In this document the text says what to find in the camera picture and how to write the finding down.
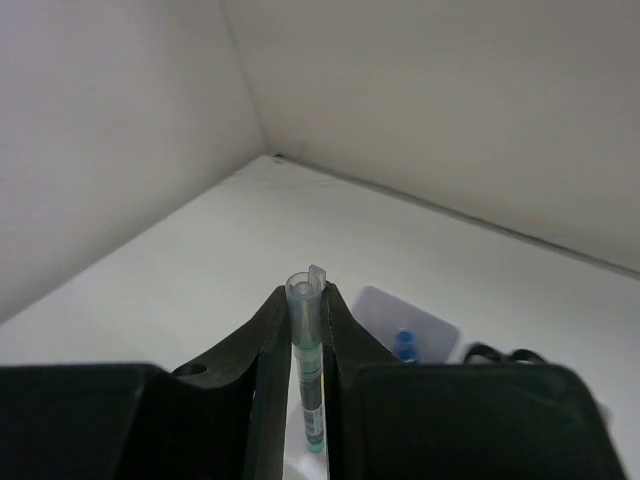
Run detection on right white divided organizer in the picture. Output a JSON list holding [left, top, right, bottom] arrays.
[[457, 342, 572, 431]]

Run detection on left white divided organizer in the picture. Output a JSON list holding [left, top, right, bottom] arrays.
[[351, 286, 460, 364]]

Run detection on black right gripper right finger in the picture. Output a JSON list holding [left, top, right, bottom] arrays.
[[322, 284, 625, 479]]

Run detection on white divided organizer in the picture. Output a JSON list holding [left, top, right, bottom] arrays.
[[457, 342, 572, 431], [351, 286, 460, 364]]

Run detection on black handled scissors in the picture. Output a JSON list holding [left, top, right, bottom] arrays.
[[462, 342, 547, 365]]

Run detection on green ink pen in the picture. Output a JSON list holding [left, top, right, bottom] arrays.
[[285, 265, 326, 453]]

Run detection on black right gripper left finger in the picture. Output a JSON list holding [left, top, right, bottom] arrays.
[[1, 288, 291, 479]]

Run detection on blue cap spray bottle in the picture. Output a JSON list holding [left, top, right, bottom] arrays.
[[393, 329, 420, 364]]

